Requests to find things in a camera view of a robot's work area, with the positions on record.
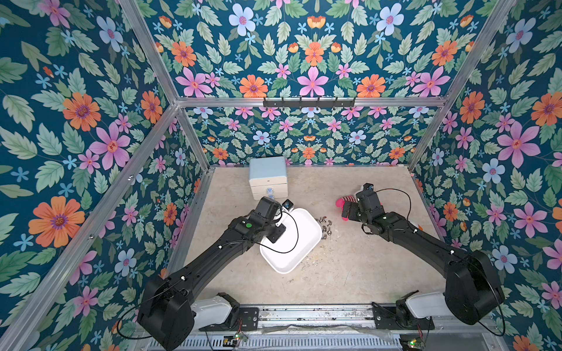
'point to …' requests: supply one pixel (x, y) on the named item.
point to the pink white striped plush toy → (341, 201)
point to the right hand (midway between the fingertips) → (353, 206)
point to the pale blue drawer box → (268, 177)
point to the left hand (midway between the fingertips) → (281, 223)
